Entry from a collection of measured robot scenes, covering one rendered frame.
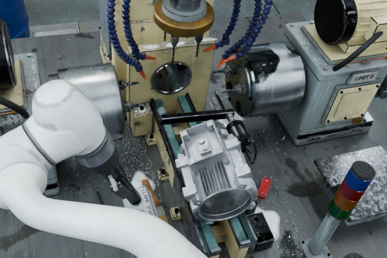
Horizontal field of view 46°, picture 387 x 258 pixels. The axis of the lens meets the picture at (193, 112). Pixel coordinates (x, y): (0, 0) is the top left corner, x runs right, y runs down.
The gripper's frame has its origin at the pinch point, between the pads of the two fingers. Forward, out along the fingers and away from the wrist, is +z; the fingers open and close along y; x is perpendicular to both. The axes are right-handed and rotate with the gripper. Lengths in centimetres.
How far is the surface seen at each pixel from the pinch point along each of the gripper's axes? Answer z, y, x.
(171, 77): 17, 48, -21
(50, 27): 61, 170, 35
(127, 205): 4.0, -0.4, 2.5
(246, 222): 27.9, -6.7, -24.1
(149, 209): 3.9, -4.3, -2.6
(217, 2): 150, 239, -79
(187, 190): 12.4, 1.6, -12.7
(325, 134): 57, 27, -66
